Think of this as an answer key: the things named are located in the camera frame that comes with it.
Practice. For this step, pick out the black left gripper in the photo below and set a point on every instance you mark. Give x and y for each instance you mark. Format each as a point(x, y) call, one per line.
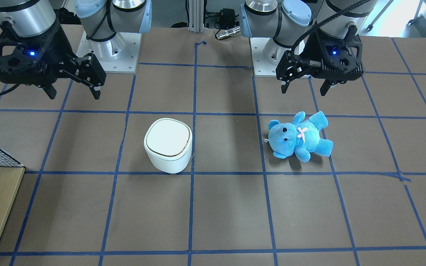
point(311, 48)

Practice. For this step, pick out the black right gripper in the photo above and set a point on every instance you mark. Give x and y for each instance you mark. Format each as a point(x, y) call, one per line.
point(58, 47)

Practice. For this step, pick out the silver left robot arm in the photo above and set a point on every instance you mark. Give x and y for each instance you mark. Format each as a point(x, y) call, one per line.
point(291, 22)

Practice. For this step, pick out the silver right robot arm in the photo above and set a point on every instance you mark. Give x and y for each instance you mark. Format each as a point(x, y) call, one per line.
point(101, 19)

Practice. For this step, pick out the blue teddy bear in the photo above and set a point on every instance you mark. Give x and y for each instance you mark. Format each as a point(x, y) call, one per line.
point(300, 137)

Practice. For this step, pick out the silver metal connector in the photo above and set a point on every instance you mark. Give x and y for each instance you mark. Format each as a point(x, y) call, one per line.
point(223, 34)

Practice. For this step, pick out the black power adapter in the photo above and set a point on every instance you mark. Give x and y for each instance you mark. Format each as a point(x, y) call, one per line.
point(227, 18)

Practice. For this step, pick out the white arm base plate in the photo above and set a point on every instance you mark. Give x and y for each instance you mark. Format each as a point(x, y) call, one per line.
point(266, 55)
point(118, 55)

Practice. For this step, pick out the aluminium frame post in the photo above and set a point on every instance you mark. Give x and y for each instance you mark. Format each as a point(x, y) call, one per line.
point(196, 12)

